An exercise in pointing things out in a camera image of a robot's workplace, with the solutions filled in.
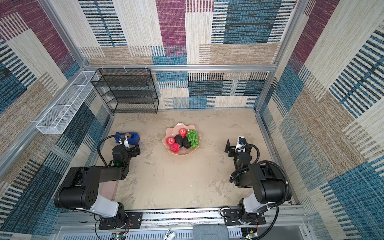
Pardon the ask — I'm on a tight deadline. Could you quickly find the red apple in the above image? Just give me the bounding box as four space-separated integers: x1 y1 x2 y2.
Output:
166 137 176 146
179 128 188 138
171 143 181 153

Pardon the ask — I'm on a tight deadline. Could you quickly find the red apple front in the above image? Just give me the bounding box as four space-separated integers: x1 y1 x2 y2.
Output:
171 143 181 153

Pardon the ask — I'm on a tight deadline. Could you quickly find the green grape bunch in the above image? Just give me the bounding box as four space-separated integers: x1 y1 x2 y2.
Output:
186 130 199 149

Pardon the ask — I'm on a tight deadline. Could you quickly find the dark avocado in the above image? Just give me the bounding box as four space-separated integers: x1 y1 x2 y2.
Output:
175 135 183 148
183 137 191 149

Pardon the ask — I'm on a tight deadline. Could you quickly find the pink tray under arm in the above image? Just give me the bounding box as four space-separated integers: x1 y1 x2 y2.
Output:
99 181 118 201

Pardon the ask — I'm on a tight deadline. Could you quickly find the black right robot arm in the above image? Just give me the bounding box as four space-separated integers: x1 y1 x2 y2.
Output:
220 136 292 226

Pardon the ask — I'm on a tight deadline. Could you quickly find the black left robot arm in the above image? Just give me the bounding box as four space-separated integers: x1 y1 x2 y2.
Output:
54 145 140 228

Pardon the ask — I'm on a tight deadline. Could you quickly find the pink scalloped fruit bowl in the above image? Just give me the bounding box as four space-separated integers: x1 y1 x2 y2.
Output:
162 123 202 156

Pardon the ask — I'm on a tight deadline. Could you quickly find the blue tape dispenser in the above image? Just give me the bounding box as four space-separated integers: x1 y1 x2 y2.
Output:
116 132 141 145

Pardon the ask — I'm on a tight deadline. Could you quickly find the grey pad at front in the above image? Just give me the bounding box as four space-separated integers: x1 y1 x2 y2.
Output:
193 225 230 240

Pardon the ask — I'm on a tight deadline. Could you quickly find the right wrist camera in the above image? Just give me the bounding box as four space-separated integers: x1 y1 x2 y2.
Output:
235 136 248 153

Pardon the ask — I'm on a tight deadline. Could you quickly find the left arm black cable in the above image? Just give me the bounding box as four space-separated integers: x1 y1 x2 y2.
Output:
96 134 127 167

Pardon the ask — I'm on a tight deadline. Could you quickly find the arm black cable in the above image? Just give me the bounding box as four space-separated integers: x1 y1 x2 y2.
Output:
96 134 127 167
229 143 292 208

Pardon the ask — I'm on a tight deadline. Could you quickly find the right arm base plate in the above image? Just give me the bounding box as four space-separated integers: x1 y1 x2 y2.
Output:
220 208 266 226

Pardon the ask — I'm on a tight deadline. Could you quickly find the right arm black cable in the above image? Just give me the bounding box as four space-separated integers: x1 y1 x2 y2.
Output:
229 143 292 208

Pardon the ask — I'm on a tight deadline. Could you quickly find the black wire shelf rack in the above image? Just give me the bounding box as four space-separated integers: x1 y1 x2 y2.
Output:
91 68 159 114

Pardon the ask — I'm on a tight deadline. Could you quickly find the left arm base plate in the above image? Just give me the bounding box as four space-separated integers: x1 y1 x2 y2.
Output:
98 212 143 230

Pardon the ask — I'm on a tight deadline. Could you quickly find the white wire mesh basket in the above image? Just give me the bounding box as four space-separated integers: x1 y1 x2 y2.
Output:
36 71 95 135

